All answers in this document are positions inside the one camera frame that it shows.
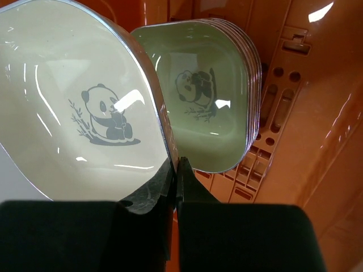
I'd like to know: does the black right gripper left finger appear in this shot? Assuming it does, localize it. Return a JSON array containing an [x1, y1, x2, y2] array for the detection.
[[1, 162, 174, 271]]

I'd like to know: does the orange plastic bin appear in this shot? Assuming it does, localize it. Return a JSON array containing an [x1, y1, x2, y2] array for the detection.
[[85, 1, 362, 271]]

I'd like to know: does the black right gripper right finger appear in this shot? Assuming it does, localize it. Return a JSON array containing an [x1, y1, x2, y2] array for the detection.
[[176, 157, 326, 271]]

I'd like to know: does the cream panda plate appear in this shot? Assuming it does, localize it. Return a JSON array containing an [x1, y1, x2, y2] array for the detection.
[[1, 1, 178, 201]]

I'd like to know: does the green panda plate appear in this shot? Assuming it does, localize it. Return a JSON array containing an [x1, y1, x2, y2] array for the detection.
[[132, 18, 263, 173]]

